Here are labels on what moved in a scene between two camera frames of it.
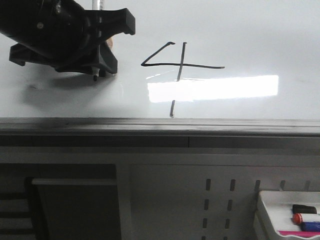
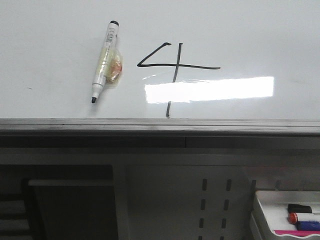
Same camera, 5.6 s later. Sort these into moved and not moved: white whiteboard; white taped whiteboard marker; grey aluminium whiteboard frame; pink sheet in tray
Moved: white taped whiteboard marker
Not moved: pink sheet in tray; grey aluminium whiteboard frame; white whiteboard
